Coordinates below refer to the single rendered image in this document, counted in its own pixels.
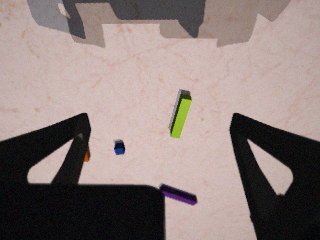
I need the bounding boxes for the small dark blue cube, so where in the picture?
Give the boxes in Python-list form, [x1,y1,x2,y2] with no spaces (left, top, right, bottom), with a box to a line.
[114,143,125,155]

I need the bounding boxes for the lime green rectangular block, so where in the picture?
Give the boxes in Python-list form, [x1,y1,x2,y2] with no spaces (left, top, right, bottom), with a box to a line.
[170,94,192,138]

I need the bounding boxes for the purple rod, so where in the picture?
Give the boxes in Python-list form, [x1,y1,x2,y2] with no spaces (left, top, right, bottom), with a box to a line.
[160,185,198,206]

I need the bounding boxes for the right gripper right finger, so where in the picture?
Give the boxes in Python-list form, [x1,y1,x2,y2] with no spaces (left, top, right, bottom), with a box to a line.
[229,113,320,240]

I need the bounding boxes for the orange rod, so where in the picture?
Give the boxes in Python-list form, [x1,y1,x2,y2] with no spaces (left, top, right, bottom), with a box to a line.
[84,143,91,162]

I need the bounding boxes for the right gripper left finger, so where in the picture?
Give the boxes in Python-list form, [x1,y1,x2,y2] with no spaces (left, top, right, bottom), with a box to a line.
[0,113,91,183]

